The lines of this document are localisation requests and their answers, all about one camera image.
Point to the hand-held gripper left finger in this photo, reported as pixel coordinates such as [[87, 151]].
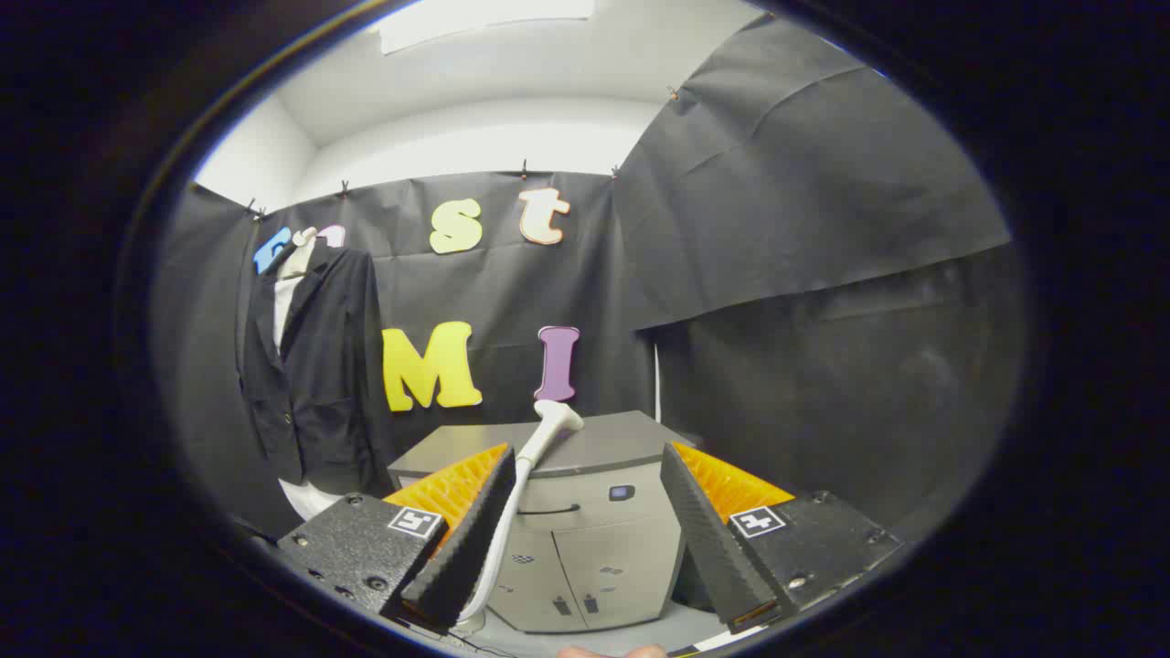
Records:
[[462, 548]]

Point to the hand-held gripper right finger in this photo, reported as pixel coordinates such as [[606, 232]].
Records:
[[717, 548]]

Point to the white garment steamer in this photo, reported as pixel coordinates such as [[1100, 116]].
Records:
[[541, 437]]

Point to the black suit jacket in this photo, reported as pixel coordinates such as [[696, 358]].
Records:
[[329, 366]]

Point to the white shirt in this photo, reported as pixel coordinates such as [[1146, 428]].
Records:
[[285, 306]]

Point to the white clothes hanger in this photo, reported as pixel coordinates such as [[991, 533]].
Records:
[[300, 256]]

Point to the grey cabinet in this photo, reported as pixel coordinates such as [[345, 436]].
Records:
[[594, 548]]

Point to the black backdrop cloth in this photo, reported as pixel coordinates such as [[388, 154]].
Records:
[[777, 183]]

